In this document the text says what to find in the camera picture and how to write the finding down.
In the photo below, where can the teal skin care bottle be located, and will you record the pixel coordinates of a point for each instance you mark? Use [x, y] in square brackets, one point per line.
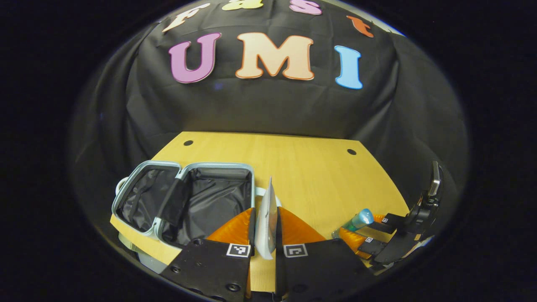
[361, 219]

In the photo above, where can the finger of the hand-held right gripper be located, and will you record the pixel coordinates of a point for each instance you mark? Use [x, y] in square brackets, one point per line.
[377, 245]
[394, 222]

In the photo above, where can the light blue suitcase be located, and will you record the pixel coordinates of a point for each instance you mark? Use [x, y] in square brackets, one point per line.
[209, 201]

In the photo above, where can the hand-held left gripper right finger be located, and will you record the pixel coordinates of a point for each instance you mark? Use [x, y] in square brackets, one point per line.
[319, 268]

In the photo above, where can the black backdrop cloth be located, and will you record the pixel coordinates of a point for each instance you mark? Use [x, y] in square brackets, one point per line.
[268, 109]

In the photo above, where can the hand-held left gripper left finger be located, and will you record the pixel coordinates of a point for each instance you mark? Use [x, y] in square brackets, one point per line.
[209, 268]

